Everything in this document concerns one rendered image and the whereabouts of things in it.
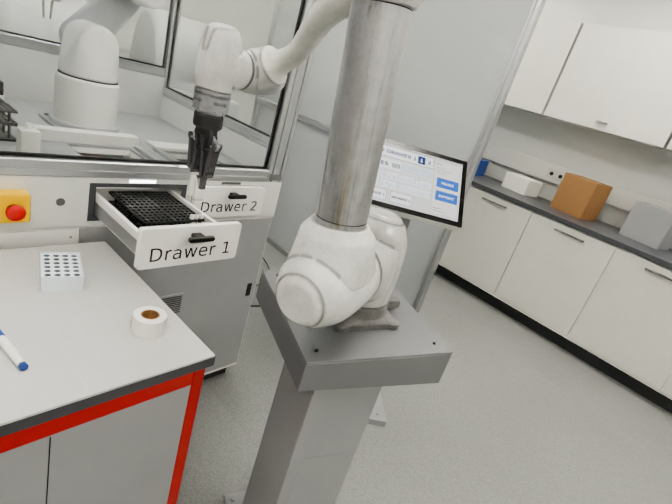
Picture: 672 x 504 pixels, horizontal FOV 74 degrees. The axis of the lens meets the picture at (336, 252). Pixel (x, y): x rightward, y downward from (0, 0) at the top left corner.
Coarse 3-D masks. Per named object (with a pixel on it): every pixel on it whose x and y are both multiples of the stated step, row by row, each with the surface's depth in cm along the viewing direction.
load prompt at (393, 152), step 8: (384, 144) 183; (384, 152) 182; (392, 152) 183; (400, 152) 184; (408, 152) 184; (408, 160) 183; (416, 160) 184; (424, 160) 185; (432, 160) 186; (432, 168) 185
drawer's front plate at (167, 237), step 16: (192, 224) 114; (208, 224) 118; (224, 224) 121; (240, 224) 125; (144, 240) 105; (160, 240) 108; (176, 240) 112; (224, 240) 123; (144, 256) 107; (176, 256) 114; (208, 256) 122; (224, 256) 126
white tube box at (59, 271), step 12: (48, 252) 108; (60, 252) 109; (72, 252) 111; (48, 264) 103; (60, 264) 105; (72, 264) 106; (48, 276) 99; (60, 276) 100; (72, 276) 101; (48, 288) 100; (60, 288) 101; (72, 288) 102
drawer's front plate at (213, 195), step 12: (204, 192) 146; (216, 192) 149; (228, 192) 153; (240, 192) 157; (252, 192) 161; (264, 192) 165; (204, 204) 148; (216, 204) 152; (228, 204) 155; (240, 204) 159; (252, 204) 164; (216, 216) 154; (228, 216) 158
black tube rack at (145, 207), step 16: (112, 192) 127; (128, 192) 130; (144, 192) 134; (160, 192) 138; (128, 208) 119; (144, 208) 122; (160, 208) 126; (176, 208) 129; (160, 224) 123; (176, 224) 126
